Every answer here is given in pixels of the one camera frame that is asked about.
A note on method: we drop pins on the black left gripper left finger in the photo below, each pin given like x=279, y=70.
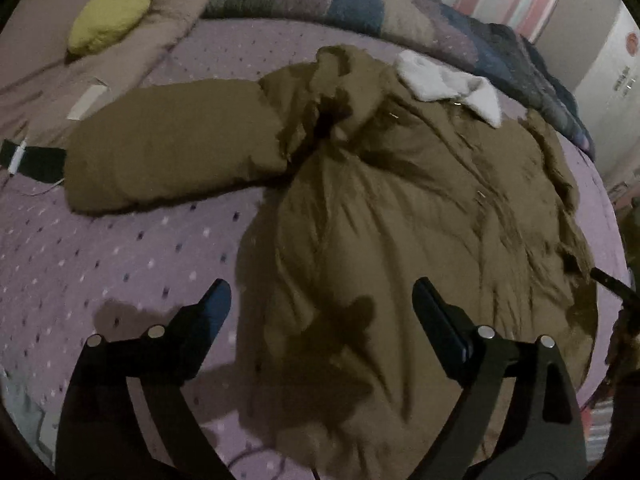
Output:
x=99, y=436

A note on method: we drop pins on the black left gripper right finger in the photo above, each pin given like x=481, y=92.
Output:
x=542, y=436

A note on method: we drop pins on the brown coat with white collar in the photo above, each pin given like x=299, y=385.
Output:
x=380, y=189

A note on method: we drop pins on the purple dotted bedspread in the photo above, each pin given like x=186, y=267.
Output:
x=65, y=277

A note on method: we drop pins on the black phone on bed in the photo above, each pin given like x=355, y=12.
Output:
x=44, y=165

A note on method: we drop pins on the beige pink pillow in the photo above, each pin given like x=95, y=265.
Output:
x=42, y=107

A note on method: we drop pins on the white wardrobe with stickers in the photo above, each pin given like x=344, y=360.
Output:
x=608, y=101

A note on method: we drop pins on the yellow round cushion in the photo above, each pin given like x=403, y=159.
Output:
x=102, y=23

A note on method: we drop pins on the striped patchwork folded quilt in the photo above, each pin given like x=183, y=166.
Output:
x=494, y=51

